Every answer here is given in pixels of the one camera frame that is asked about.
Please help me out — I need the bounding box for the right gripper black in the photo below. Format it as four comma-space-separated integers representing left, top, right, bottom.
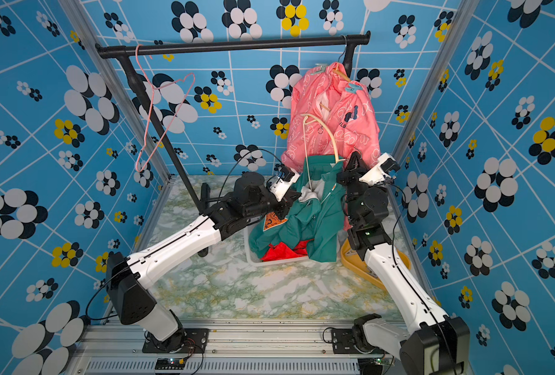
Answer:
339, 154, 377, 228

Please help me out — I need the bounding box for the green letter jacket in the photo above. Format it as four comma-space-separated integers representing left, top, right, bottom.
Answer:
249, 175, 345, 263

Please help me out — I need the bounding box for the pink printed jacket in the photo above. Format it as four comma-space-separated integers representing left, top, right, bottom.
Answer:
281, 62, 381, 170

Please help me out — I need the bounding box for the red white rainbow jacket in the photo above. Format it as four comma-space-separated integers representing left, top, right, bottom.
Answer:
260, 239, 313, 263

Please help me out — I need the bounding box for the wooden hanger of green jacket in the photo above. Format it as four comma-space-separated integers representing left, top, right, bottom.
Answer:
288, 112, 345, 203

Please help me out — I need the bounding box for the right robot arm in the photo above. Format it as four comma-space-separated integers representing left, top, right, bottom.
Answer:
337, 152, 470, 374

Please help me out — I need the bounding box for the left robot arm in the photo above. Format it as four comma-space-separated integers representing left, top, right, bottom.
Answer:
105, 167, 301, 353

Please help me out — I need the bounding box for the white plastic basket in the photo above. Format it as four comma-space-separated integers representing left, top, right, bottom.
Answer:
243, 224, 342, 268

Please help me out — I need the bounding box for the yellow plastic tub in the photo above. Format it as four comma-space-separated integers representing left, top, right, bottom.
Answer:
339, 240, 387, 291

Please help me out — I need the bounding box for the green circuit board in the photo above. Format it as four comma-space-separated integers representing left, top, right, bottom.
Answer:
155, 358, 187, 370

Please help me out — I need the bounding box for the black clothes rack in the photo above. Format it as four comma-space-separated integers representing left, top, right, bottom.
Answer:
95, 31, 371, 213

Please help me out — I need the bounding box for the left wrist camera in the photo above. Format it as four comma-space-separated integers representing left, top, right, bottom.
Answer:
269, 164, 299, 202

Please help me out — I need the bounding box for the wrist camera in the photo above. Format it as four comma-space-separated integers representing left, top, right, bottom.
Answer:
269, 164, 299, 202
359, 153, 400, 186

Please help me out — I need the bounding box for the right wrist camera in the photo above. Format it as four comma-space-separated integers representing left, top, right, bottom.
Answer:
359, 153, 400, 186

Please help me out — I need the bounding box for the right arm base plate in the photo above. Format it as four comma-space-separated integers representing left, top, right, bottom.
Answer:
327, 327, 384, 355

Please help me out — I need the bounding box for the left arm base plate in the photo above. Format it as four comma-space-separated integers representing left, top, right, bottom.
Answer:
142, 328, 210, 354

